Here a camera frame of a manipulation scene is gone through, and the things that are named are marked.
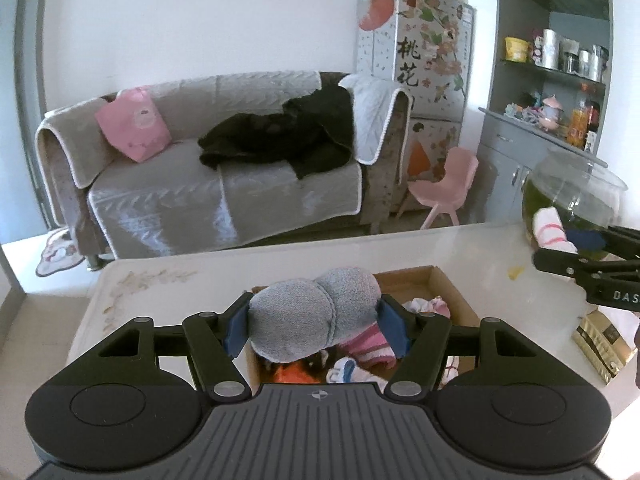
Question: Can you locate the pink cartoon floor mat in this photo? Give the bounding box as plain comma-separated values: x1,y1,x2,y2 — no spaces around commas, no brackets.
35,226,87,278

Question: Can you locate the small metal canister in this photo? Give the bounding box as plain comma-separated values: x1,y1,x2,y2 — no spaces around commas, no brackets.
587,46,609,82

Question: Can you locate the grey covered sofa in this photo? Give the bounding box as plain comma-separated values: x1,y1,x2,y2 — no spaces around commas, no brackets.
35,71,412,271

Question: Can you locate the white blue sock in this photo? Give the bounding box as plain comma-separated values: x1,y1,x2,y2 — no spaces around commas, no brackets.
326,356,373,386

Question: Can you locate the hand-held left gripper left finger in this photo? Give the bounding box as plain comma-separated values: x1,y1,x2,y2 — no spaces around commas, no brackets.
47,292,253,402

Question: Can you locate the yellow container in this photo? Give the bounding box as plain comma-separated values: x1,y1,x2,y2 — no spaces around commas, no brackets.
504,36,532,64

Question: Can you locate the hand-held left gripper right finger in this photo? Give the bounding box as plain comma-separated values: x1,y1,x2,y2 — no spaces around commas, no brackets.
377,296,591,402

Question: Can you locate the dark sauce bottle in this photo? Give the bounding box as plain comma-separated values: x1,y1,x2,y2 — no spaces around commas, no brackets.
585,102,601,151

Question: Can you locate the white quilted armrest cover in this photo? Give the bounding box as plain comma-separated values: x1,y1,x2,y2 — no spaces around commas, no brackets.
339,72,411,166

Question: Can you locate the glass fish bowl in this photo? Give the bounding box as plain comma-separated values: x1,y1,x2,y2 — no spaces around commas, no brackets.
521,149,629,263

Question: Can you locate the grey quilted backrest cover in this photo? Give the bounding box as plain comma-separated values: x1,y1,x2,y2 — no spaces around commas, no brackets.
35,71,322,188

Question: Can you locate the pink cushion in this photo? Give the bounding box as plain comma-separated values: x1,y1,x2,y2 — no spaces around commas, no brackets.
95,87,172,163

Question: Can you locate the floral covered fridge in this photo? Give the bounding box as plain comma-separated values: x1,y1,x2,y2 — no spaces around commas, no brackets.
355,0,478,183

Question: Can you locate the black clothing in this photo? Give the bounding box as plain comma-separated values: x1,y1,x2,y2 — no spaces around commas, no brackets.
197,85,356,181

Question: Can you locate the grey door frame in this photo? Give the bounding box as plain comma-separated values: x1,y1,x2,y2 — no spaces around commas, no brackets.
12,0,53,233

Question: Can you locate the tall metal canister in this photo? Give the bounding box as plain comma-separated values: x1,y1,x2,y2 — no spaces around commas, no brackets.
541,29,574,70

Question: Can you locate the white glossy desktop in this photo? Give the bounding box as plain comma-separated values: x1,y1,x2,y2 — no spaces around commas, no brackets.
65,222,640,396

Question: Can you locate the pink white striped sock roll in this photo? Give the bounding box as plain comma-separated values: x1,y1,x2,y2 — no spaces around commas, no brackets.
531,206,578,253

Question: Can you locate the grey quilted seat cover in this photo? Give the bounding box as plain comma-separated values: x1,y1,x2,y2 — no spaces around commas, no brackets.
86,140,363,258

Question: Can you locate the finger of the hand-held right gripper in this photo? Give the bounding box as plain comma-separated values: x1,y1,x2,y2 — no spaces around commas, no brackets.
531,247,640,284
567,225,640,257

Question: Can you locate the pink striped rolled sock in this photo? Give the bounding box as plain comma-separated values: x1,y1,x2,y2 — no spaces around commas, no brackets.
342,322,398,367

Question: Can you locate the pink child chair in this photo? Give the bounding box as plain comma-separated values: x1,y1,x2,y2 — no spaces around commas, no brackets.
397,147,480,231

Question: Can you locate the cardboard box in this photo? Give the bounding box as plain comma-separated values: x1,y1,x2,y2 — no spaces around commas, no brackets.
242,265,481,396

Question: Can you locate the orange drink bottle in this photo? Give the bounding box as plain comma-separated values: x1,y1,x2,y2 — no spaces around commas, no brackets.
567,100,590,147

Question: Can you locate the gold patterned box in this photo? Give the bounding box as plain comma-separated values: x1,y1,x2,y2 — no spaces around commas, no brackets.
571,309,639,386

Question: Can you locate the grey sock pair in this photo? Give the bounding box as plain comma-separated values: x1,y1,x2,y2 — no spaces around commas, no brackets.
247,266,382,363

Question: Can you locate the grey shelf cabinet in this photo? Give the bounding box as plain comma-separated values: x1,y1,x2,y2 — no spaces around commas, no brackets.
477,0,613,223

